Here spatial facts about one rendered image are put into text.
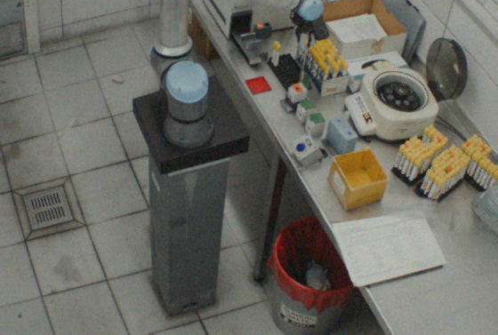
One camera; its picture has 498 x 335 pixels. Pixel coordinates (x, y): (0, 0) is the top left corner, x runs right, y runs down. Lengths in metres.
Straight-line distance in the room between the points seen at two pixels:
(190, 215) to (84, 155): 1.16
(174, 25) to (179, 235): 0.75
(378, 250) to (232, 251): 1.14
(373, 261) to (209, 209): 0.63
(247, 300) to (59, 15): 1.92
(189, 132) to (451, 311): 0.94
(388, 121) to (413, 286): 0.57
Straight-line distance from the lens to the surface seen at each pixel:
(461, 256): 2.27
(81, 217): 3.31
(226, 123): 2.34
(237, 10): 2.69
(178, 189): 2.36
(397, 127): 2.44
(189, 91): 2.14
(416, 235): 2.25
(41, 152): 3.58
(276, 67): 2.63
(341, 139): 2.35
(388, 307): 2.10
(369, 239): 2.20
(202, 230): 2.58
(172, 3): 2.11
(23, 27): 4.01
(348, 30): 2.80
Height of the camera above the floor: 2.61
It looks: 47 degrees down
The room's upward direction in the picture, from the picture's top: 8 degrees clockwise
